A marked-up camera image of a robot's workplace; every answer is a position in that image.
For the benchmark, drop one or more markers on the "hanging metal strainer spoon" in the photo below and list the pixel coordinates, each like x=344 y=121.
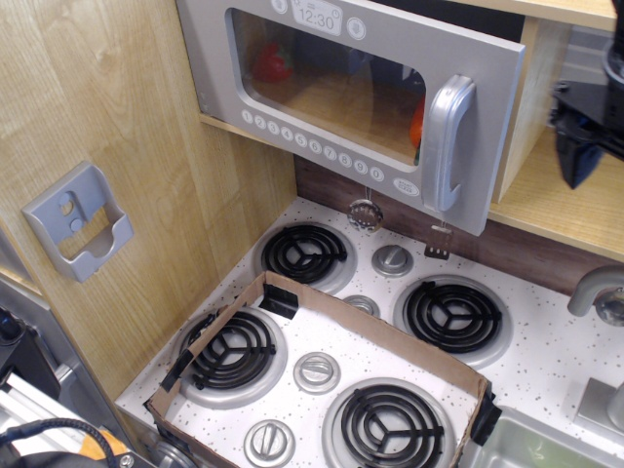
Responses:
x=364 y=214

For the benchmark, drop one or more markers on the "hanging metal spatula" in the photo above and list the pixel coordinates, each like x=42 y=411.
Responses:
x=438 y=242

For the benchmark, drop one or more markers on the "black front right burner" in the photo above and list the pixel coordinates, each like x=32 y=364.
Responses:
x=386 y=425

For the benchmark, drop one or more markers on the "metal toy sink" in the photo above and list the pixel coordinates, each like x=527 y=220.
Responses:
x=519 y=440

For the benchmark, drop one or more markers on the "grey back stove knob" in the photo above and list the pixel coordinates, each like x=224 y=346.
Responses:
x=392 y=261

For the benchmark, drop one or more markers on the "grey toy microwave door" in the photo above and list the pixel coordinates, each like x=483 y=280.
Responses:
x=359 y=70

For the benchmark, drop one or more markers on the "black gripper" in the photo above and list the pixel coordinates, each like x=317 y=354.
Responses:
x=588 y=119

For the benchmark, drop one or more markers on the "grey hidden stove knob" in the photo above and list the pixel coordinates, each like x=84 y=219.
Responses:
x=363 y=303

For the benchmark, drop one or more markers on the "black back right burner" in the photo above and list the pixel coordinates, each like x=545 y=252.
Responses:
x=456 y=318

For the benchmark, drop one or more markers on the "red toy pepper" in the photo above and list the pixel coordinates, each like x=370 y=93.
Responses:
x=273 y=64

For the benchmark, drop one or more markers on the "grey wall phone holder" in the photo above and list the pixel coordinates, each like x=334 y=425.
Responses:
x=67 y=207

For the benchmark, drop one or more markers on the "brown cardboard fence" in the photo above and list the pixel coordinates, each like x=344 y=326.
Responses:
x=211 y=425

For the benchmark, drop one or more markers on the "black burner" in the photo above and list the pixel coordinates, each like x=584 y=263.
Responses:
x=386 y=425
x=241 y=353
x=456 y=318
x=307 y=253

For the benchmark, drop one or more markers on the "orange toy carrot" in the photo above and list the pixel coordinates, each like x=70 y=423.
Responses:
x=416 y=124

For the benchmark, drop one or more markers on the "wooden shelf board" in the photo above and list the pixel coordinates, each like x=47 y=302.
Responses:
x=538 y=212

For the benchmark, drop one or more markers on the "black front left burner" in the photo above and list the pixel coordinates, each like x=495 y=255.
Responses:
x=241 y=353

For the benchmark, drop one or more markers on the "grey middle stove knob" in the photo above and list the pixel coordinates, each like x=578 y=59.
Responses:
x=316 y=373

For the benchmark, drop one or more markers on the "grey toy faucet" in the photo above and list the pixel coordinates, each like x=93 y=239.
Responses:
x=602 y=289

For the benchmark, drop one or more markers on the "black back left burner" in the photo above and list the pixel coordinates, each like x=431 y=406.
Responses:
x=307 y=253

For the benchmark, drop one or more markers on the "grey front stove knob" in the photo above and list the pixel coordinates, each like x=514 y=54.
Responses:
x=269 y=443

